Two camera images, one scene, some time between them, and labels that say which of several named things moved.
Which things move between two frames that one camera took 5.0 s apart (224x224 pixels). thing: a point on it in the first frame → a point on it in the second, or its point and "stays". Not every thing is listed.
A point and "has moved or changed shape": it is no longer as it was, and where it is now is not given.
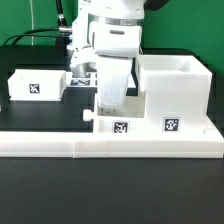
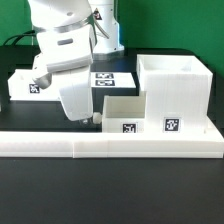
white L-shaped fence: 100,145 stays
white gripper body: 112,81 → 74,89
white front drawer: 128,119 has moved or changed shape
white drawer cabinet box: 177,88 stays
